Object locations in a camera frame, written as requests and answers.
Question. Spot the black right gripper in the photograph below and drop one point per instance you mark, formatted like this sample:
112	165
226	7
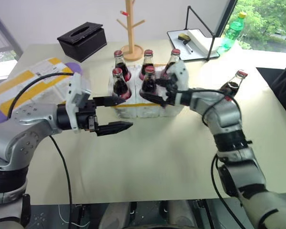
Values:
172	95

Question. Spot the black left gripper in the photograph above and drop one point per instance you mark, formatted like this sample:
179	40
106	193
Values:
84	120

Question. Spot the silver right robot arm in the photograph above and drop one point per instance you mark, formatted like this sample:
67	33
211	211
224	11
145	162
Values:
226	114

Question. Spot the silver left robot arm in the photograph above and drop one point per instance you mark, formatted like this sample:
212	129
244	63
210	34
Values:
21	133

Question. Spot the glass cola bottle red cap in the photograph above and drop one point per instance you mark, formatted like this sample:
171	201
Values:
233	85
149	83
119	86
147	62
120	65
172	59

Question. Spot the white foam crate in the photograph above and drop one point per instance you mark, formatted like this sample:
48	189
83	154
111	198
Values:
147	112

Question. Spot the black tissue box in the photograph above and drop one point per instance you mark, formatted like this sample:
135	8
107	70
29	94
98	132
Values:
83	43

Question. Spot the yellow taped cardboard box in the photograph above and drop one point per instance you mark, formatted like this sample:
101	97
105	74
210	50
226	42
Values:
38	88

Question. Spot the white tray with dark rim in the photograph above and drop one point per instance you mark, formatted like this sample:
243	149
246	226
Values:
178	50

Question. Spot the white marker pen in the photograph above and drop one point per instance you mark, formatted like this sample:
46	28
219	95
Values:
189	48

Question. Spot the yellow and black sponge eraser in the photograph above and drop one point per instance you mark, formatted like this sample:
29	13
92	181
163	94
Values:
184	38

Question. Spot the wooden mug tree stand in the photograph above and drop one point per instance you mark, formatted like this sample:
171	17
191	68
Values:
131	33

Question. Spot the white paper stack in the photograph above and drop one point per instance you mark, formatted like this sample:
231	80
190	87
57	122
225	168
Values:
202	40

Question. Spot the small red peg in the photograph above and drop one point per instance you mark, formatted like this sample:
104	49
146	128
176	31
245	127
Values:
124	13

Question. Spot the green bottle with yellow cap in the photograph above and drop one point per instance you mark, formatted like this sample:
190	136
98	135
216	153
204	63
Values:
232	31

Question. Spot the grey rounded shape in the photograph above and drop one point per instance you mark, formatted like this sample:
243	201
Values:
115	215
182	214

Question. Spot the white panel with black edge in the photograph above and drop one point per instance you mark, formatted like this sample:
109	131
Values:
225	14

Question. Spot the black flat mat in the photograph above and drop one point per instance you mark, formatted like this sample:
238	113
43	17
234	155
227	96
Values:
268	77

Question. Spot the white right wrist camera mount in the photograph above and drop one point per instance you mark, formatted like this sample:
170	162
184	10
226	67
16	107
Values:
182	71

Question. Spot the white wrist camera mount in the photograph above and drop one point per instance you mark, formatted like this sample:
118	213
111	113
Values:
74	93
182	71

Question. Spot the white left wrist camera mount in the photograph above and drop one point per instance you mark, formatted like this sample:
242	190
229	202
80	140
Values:
74	93

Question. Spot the black metal frame stand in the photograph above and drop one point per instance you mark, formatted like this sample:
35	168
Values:
211	38

